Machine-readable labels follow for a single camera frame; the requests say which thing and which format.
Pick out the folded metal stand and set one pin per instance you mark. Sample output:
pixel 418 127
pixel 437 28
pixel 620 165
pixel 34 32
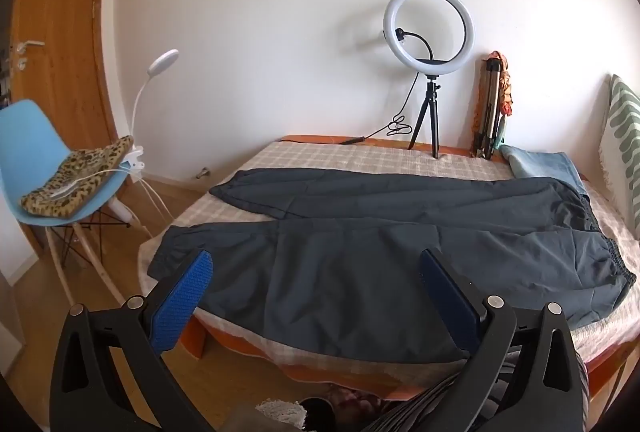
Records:
pixel 487 112

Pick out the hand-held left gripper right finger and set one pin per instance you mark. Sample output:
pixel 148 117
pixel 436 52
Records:
pixel 445 297

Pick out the beige checked bed blanket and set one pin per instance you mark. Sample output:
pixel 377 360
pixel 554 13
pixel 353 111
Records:
pixel 320 159

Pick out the folded blue cloth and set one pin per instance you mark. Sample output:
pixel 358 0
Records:
pixel 545 167

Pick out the dark grey pants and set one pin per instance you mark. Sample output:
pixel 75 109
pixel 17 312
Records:
pixel 350 272

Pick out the white clip lamp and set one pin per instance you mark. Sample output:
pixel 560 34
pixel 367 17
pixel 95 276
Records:
pixel 162 60

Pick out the leopard print cushion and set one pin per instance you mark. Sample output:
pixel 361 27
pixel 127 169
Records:
pixel 80 172

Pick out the metal door stopper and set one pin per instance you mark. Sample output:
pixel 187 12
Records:
pixel 202 172

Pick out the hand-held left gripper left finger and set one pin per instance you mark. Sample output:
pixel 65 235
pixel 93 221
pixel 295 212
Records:
pixel 182 297

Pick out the light blue chair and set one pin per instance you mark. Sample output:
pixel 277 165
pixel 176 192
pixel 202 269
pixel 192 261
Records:
pixel 30 147

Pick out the black gooseneck phone holder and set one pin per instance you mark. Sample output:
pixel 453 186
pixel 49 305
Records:
pixel 422 43

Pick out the green and white pillow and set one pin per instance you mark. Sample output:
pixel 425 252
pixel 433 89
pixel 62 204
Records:
pixel 625 122

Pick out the orange patterned cloth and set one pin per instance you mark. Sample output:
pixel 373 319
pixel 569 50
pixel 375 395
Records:
pixel 506 92

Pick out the white shaggy mat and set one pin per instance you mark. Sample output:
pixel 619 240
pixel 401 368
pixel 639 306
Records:
pixel 280 412

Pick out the black tripod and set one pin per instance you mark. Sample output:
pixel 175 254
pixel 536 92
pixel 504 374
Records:
pixel 434 122

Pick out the wooden door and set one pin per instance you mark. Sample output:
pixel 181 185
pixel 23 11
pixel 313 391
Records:
pixel 55 12

